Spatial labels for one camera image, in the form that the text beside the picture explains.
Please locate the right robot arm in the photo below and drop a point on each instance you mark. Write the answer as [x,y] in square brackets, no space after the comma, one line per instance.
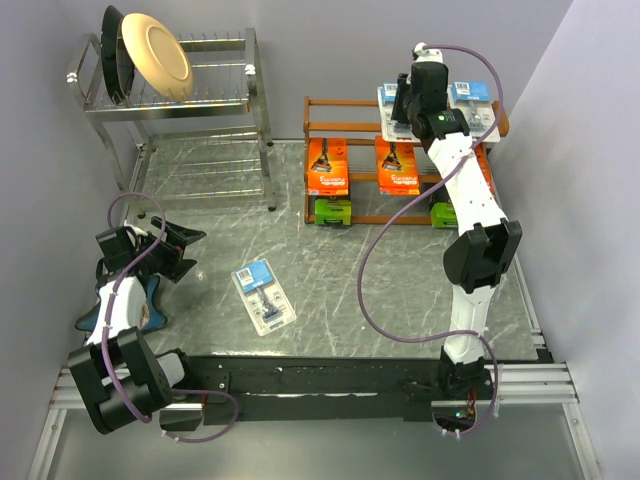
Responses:
[487,241]

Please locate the cream plate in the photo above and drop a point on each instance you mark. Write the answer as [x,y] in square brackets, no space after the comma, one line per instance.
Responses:
[158,56]

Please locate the orange Fusion5 razor box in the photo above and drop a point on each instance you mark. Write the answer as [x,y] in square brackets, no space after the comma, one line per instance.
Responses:
[482,159]

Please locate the orange razor box back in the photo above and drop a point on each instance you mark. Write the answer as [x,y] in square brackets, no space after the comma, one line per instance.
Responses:
[397,173]

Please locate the steel dish rack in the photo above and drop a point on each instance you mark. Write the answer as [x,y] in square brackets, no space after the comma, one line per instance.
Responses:
[86,80]

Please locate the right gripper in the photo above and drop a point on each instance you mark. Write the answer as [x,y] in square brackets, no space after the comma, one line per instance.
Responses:
[402,89]

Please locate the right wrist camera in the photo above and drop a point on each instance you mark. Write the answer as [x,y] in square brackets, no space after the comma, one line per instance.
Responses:
[423,53]

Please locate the black plate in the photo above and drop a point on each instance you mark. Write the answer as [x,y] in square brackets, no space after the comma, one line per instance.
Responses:
[117,65]

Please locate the wooden two-tier shelf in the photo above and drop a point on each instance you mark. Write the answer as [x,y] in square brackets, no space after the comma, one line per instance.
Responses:
[340,128]

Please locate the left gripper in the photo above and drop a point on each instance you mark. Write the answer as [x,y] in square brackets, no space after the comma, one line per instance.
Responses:
[173,247]

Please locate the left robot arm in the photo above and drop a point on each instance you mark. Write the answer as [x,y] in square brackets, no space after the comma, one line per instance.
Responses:
[120,340]

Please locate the green black razor box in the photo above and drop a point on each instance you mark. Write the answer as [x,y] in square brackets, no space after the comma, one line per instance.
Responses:
[442,212]
[332,212]

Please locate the blue star-shaped dish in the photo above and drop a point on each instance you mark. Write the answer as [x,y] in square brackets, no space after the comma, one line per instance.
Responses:
[152,319]

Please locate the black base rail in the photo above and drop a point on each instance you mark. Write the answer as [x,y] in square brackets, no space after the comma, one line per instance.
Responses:
[215,390]

